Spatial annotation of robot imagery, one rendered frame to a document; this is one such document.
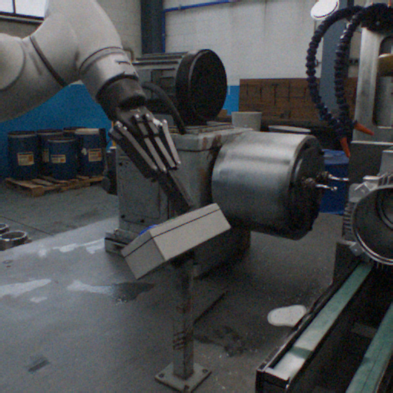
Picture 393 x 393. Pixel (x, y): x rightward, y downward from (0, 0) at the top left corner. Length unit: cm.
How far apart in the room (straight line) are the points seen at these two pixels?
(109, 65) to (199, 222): 30
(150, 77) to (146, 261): 62
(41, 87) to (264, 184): 49
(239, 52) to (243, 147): 616
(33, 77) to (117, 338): 50
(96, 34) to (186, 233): 36
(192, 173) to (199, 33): 666
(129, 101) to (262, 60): 621
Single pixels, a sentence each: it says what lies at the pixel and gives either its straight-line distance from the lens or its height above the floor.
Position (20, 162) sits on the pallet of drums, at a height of 37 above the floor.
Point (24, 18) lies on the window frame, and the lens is 674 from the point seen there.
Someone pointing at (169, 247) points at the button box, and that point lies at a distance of 57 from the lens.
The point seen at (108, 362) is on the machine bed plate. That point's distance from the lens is 80.
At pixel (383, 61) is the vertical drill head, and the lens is 93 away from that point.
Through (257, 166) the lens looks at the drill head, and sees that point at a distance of 93.
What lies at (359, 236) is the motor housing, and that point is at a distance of 91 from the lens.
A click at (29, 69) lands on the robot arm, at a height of 130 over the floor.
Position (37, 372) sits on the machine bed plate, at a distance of 81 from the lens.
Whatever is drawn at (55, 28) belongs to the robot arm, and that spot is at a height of 137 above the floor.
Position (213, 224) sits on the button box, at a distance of 65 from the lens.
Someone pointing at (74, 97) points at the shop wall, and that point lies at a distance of 710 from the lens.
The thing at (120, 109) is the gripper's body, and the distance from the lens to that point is 71.
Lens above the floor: 127
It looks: 15 degrees down
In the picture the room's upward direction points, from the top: straight up
